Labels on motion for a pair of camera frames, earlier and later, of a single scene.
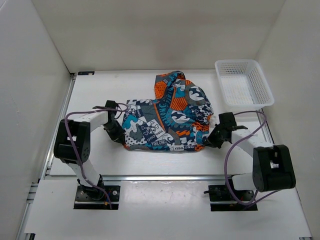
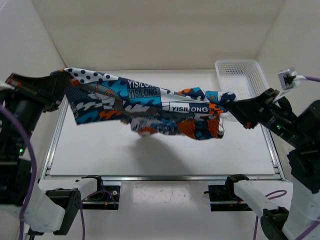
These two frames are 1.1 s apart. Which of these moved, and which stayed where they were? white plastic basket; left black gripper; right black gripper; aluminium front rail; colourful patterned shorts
Moved: right black gripper; left black gripper; colourful patterned shorts
Stayed: aluminium front rail; white plastic basket
